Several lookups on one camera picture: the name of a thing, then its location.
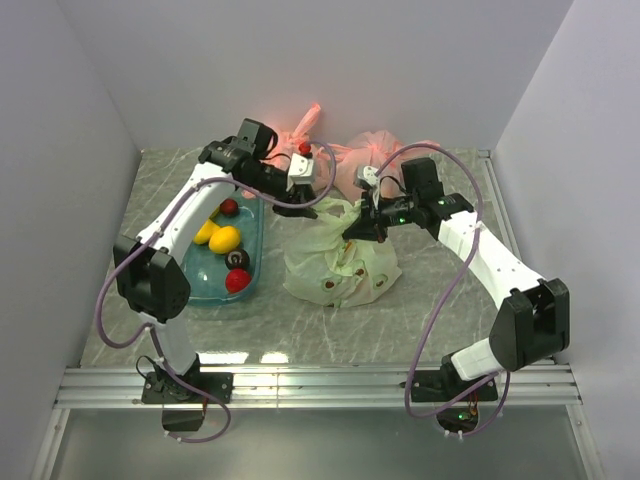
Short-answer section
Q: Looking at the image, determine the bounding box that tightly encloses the right pink tied bag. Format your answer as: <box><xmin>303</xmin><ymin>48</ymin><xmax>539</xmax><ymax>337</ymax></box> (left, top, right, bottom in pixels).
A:
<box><xmin>313</xmin><ymin>130</ymin><xmax>437</xmax><ymax>204</ymax></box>

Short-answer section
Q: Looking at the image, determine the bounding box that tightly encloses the teal plastic basket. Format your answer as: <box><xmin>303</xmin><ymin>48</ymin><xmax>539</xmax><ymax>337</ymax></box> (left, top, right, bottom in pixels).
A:
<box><xmin>182</xmin><ymin>191</ymin><xmax>264</xmax><ymax>308</ymax></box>

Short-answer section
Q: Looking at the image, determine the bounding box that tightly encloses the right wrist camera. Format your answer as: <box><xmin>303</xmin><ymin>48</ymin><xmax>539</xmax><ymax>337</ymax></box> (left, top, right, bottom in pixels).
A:
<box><xmin>353</xmin><ymin>165</ymin><xmax>380</xmax><ymax>197</ymax></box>

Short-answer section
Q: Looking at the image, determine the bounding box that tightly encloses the purple cable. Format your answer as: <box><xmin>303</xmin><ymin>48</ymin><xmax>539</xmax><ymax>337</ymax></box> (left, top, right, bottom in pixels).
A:
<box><xmin>95</xmin><ymin>139</ymin><xmax>337</xmax><ymax>444</ymax></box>
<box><xmin>377</xmin><ymin>143</ymin><xmax>512</xmax><ymax>420</ymax></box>

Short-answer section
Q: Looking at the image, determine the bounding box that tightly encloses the left pink tied bag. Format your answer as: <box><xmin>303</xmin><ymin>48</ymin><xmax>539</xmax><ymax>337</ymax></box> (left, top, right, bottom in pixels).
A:
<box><xmin>267</xmin><ymin>103</ymin><xmax>330</xmax><ymax>180</ymax></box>

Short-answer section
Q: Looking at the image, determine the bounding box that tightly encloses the light green plastic bag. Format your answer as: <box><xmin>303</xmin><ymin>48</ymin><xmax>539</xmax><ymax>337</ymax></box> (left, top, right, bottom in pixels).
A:
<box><xmin>283</xmin><ymin>197</ymin><xmax>402</xmax><ymax>308</ymax></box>

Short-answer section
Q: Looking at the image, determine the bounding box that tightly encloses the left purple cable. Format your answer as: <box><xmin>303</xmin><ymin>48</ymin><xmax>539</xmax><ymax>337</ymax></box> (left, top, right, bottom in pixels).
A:
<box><xmin>95</xmin><ymin>139</ymin><xmax>337</xmax><ymax>444</ymax></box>

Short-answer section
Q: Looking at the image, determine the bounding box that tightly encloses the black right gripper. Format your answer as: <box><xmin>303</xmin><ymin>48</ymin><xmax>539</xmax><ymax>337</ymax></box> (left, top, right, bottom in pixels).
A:
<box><xmin>343</xmin><ymin>189</ymin><xmax>419</xmax><ymax>244</ymax></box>

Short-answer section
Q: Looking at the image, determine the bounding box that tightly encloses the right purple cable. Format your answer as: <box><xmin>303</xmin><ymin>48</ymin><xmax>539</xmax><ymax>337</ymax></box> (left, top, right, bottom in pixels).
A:
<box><xmin>377</xmin><ymin>143</ymin><xmax>512</xmax><ymax>420</ymax></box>

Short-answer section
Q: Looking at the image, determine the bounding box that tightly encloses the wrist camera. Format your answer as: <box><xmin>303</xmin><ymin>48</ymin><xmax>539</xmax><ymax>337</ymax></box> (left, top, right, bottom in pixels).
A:
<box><xmin>287</xmin><ymin>142</ymin><xmax>316</xmax><ymax>190</ymax></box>
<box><xmin>353</xmin><ymin>165</ymin><xmax>380</xmax><ymax>197</ymax></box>

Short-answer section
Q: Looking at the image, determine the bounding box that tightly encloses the dark red fake fig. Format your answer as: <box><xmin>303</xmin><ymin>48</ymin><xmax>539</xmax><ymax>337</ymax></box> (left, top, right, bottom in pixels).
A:
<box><xmin>219</xmin><ymin>198</ymin><xmax>239</xmax><ymax>217</ymax></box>

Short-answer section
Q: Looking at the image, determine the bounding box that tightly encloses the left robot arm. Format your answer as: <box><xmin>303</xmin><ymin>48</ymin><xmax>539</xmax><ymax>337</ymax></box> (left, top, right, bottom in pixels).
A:
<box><xmin>113</xmin><ymin>119</ymin><xmax>315</xmax><ymax>403</ymax></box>

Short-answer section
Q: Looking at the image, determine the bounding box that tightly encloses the yellow fake lemon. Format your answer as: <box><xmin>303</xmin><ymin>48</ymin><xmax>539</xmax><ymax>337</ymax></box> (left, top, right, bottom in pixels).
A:
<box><xmin>208</xmin><ymin>226</ymin><xmax>242</xmax><ymax>255</ymax></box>

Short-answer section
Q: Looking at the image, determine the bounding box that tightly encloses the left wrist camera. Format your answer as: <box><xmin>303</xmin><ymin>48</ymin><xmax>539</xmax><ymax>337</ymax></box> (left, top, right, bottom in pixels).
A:
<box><xmin>287</xmin><ymin>142</ymin><xmax>316</xmax><ymax>190</ymax></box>

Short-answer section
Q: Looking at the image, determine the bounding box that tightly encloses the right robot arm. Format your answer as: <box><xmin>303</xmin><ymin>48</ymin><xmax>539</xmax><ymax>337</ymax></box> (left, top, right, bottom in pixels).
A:
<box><xmin>343</xmin><ymin>158</ymin><xmax>570</xmax><ymax>402</ymax></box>

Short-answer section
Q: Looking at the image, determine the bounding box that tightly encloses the pink tied bag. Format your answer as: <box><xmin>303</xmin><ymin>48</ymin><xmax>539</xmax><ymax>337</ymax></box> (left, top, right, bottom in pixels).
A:
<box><xmin>313</xmin><ymin>130</ymin><xmax>437</xmax><ymax>204</ymax></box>
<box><xmin>267</xmin><ymin>103</ymin><xmax>330</xmax><ymax>180</ymax></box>

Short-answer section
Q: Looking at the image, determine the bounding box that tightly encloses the aluminium mounting rail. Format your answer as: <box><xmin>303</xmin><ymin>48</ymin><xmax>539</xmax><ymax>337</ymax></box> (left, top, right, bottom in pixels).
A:
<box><xmin>31</xmin><ymin>360</ymin><xmax>605</xmax><ymax>479</ymax></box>

